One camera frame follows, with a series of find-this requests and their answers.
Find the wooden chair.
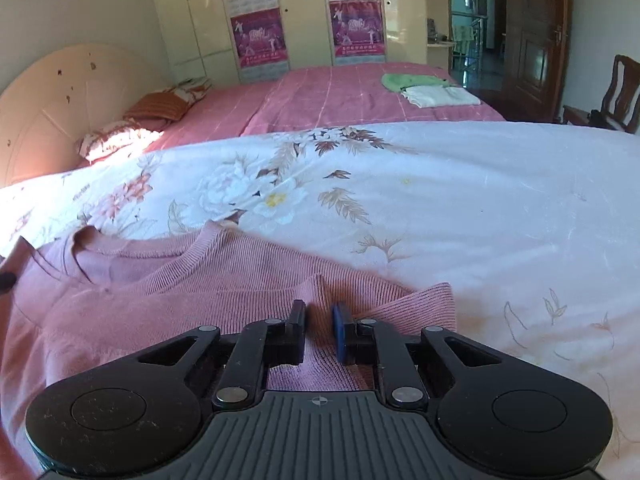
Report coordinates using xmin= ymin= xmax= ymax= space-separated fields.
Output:
xmin=562 ymin=55 xmax=640 ymax=133

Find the cream wardrobe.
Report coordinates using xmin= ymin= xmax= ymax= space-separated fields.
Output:
xmin=147 ymin=0 xmax=453 ymax=86

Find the white floral bedsheet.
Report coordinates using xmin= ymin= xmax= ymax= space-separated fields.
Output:
xmin=0 ymin=120 xmax=640 ymax=480

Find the purple wall poster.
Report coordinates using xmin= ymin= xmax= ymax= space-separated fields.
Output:
xmin=230 ymin=8 xmax=288 ymax=68
xmin=329 ymin=0 xmax=387 ymax=58

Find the red and white pillow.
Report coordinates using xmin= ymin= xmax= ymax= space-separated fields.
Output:
xmin=75 ymin=119 xmax=163 ymax=161

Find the orange patterned pillow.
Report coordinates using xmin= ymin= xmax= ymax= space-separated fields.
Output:
xmin=124 ymin=77 xmax=211 ymax=121

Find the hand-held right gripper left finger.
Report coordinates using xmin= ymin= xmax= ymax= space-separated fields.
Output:
xmin=137 ymin=300 xmax=307 ymax=409

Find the white folded cloth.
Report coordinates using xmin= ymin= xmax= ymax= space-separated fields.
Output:
xmin=400 ymin=85 xmax=481 ymax=108

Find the brown wooden door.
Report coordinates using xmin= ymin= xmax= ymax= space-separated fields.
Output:
xmin=500 ymin=0 xmax=571 ymax=121

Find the pink sweater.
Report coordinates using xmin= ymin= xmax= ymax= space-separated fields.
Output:
xmin=0 ymin=222 xmax=458 ymax=480

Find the cream headboard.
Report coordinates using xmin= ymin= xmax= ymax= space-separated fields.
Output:
xmin=0 ymin=44 xmax=173 ymax=188

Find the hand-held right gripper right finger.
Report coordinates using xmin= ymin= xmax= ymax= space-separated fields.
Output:
xmin=332 ymin=301 xmax=502 ymax=408

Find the pink checked bedsheet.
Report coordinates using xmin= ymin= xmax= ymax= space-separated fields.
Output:
xmin=145 ymin=62 xmax=506 ymax=153

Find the green folded cloth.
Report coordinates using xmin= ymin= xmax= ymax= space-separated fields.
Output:
xmin=381 ymin=73 xmax=451 ymax=93

